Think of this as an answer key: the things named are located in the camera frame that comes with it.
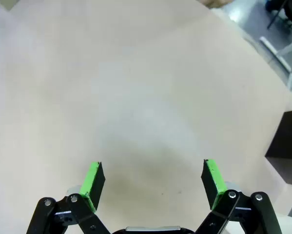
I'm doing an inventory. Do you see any dark brown box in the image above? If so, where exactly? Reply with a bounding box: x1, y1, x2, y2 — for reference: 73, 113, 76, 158
265, 109, 292, 186

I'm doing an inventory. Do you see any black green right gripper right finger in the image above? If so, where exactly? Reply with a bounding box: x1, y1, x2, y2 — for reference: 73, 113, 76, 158
194, 159, 283, 234

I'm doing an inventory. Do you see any white metal frame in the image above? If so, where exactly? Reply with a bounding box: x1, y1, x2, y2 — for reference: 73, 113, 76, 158
259, 36, 292, 91

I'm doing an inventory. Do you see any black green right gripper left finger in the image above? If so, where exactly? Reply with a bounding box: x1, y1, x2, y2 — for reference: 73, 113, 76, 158
26, 161, 110, 234

